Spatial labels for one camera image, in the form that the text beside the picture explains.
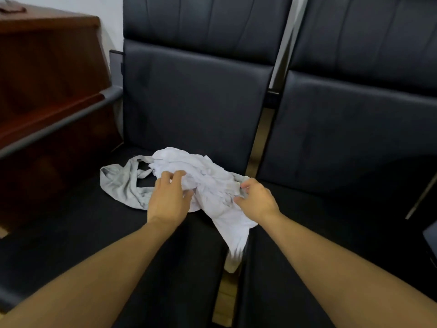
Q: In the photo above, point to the person's left hand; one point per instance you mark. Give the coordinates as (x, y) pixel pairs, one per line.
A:
(169, 204)

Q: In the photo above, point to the person's right hand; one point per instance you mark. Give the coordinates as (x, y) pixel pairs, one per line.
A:
(259, 203)

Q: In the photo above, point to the grey tank top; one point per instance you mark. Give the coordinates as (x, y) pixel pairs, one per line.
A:
(119, 187)

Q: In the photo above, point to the person's right forearm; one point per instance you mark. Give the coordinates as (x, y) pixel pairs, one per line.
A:
(341, 276)

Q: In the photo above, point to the person's left forearm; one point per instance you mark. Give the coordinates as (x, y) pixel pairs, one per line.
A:
(95, 280)

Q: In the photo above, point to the brown wooden cabinet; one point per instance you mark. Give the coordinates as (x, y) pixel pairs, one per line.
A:
(51, 64)

